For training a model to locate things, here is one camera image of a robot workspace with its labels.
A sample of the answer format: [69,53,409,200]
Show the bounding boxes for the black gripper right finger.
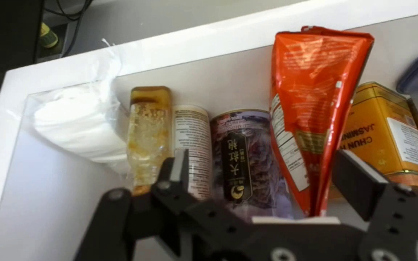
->
[333,150,418,261]

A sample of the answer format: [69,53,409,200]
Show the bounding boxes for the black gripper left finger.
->
[76,150,211,261]

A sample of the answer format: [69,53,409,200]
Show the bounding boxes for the orange Tim Hortons packet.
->
[269,25,377,218]

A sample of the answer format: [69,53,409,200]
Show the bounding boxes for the yellow tea tin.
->
[332,82,418,200]

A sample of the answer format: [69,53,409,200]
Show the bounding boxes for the amber honey jar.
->
[126,84,175,196]

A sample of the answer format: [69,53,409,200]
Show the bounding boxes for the white plastic bag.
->
[31,39,130,174]

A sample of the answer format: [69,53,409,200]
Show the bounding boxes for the red lidded labelled jar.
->
[173,105,216,202]

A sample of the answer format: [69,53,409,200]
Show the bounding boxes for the small yellow black device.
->
[38,22,62,51]

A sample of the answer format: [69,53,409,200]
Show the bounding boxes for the white wall shelf unit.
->
[0,0,418,261]

